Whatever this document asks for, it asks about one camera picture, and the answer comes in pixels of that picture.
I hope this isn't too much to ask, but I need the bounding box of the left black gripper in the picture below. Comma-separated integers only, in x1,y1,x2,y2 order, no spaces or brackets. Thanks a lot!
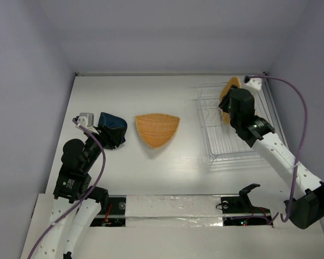
83,122,125,170

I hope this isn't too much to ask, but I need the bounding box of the blue triangular plate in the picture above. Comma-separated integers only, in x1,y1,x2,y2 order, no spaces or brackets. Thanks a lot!
98,112,127,144

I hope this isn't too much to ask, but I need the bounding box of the triangular woven bamboo plate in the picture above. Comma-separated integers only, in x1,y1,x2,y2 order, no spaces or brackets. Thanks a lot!
134,113,180,149

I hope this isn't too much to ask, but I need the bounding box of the round woven bamboo plate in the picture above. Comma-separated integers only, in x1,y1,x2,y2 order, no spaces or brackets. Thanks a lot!
219,77,241,125

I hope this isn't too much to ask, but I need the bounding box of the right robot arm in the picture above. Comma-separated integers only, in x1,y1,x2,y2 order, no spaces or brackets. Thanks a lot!
219,84,324,229

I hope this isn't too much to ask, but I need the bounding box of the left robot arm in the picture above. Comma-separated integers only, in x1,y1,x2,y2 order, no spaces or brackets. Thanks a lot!
35,126,126,258

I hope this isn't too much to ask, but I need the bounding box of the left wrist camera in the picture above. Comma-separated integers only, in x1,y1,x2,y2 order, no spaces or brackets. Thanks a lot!
75,113,95,128

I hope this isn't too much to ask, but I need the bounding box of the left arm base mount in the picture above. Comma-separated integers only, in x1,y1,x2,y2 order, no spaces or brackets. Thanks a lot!
90,195,126,227

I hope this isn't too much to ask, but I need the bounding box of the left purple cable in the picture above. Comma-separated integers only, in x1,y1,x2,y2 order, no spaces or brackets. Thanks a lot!
25,120,107,259

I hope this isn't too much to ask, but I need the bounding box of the purple cable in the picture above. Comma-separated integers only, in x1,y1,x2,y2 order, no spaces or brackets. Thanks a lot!
259,76,308,223
25,120,107,259

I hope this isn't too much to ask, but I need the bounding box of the clear wire dish rack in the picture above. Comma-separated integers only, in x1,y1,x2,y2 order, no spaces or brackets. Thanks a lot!
196,80,280,164

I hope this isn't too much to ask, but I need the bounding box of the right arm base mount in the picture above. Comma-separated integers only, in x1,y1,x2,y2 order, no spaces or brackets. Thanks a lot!
216,196,272,227

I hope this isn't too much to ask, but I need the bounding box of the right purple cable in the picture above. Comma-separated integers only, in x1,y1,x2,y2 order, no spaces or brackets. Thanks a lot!
259,76,308,223

